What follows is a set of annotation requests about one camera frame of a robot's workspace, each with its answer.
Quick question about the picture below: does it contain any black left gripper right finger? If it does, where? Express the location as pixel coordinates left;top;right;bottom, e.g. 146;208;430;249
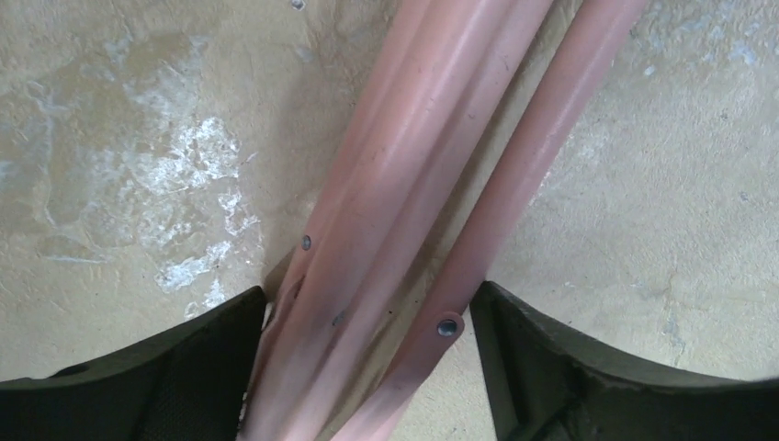
470;282;778;440

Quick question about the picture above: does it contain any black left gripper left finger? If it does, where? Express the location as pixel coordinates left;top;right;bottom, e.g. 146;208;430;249
1;287;266;440

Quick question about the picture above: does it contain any pink folding music stand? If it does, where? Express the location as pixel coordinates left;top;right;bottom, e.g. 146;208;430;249
238;1;645;440

